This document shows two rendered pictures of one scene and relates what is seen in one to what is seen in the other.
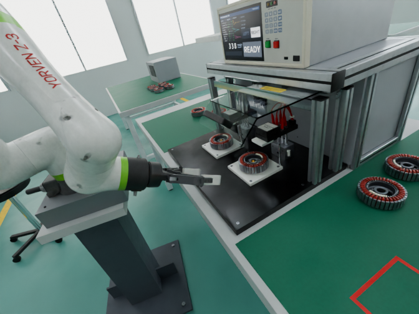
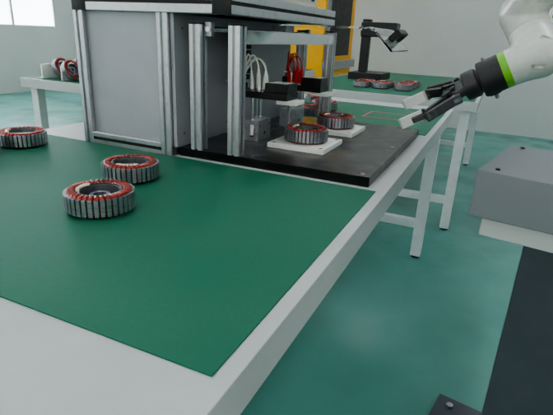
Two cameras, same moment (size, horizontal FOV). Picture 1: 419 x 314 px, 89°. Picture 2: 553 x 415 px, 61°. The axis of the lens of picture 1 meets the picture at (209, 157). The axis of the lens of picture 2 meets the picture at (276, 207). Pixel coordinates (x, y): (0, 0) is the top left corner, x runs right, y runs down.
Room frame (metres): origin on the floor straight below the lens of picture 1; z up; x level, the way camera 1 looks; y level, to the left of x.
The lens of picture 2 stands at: (1.78, 0.72, 1.04)
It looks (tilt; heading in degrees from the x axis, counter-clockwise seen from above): 20 degrees down; 225
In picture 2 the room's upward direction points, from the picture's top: 3 degrees clockwise
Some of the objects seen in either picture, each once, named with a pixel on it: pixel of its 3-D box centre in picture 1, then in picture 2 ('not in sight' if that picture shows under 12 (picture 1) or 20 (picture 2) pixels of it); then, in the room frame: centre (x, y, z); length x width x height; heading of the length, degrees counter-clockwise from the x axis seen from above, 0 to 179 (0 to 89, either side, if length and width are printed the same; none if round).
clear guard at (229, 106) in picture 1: (260, 105); (346, 38); (0.61, -0.19, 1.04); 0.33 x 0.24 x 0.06; 111
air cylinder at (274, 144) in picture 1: (282, 148); (291, 116); (0.72, -0.29, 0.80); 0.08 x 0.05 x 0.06; 21
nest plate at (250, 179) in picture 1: (254, 167); (335, 128); (0.66, -0.16, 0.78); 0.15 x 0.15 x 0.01; 21
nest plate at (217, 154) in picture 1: (222, 146); (305, 142); (0.89, -0.07, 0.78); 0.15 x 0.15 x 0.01; 21
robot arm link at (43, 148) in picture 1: (54, 152); not in sight; (0.76, 0.56, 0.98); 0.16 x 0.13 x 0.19; 135
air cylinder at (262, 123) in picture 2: (246, 131); (256, 128); (0.94, -0.21, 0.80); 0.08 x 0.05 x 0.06; 21
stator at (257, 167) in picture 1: (253, 162); (336, 120); (0.66, -0.16, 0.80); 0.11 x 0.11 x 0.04
